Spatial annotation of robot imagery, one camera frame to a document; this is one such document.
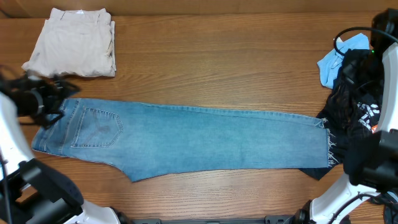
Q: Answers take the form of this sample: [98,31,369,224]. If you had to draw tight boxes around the blue denim jeans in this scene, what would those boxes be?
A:
[32,98,331,181]

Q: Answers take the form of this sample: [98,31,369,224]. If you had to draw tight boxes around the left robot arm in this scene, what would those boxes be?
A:
[1,74,130,224]

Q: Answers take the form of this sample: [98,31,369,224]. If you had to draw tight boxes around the folded beige trousers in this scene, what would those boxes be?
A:
[22,8,116,77]

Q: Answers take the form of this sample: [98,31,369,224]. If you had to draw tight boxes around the light blue shirt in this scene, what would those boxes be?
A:
[317,33,369,89]

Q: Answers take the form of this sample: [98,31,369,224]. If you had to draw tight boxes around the black printed garment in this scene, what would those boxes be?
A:
[298,48,398,224]

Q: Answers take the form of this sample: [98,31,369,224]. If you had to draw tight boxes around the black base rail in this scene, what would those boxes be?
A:
[131,215,315,224]

